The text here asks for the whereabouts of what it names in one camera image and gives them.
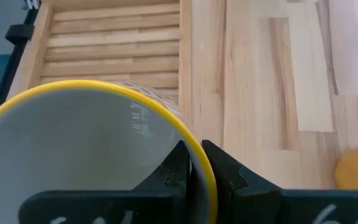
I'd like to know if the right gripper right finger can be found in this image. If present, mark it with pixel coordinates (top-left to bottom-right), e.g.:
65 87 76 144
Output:
202 139 282 224

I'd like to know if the orange leaf-pattern white mug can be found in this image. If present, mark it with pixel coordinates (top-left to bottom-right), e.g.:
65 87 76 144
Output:
0 79 219 224

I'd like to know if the light wooden slatted tray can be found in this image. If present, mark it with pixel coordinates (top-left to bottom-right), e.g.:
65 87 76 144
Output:
6 0 192 128

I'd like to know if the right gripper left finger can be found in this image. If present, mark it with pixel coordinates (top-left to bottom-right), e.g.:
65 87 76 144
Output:
134 140 193 224

